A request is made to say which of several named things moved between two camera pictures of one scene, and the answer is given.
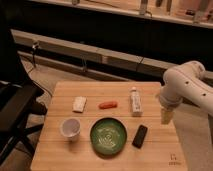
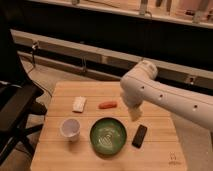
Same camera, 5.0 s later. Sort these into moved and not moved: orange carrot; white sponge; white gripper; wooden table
Moved: white gripper
Not moved: white sponge; wooden table; orange carrot
